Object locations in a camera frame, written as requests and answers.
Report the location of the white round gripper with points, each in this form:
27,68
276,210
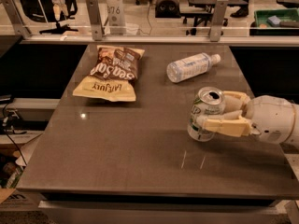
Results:
271,116

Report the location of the white green 7up can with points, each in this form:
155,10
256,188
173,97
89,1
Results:
207,101

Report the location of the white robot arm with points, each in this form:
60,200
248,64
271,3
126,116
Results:
267,119

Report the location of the clear plastic water bottle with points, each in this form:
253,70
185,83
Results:
192,66

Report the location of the green plastic bin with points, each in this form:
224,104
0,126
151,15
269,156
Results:
283,22

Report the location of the black desk in background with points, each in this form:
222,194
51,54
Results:
206,17

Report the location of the black box with circles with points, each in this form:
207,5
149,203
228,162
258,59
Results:
167,9

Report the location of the brown yellow chip bag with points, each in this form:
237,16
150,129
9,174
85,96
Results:
113,76

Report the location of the white numbered pillar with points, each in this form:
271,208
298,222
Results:
116,18

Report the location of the cardboard box lower left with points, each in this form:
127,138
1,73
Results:
12,200

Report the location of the right metal bracket post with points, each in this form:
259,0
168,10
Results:
217,20

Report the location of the metal bracket post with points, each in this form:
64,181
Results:
217,20
16,19
95,19

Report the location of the middle metal bracket post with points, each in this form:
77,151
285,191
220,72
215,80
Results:
95,19

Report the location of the left metal bracket post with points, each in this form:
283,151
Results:
16,19

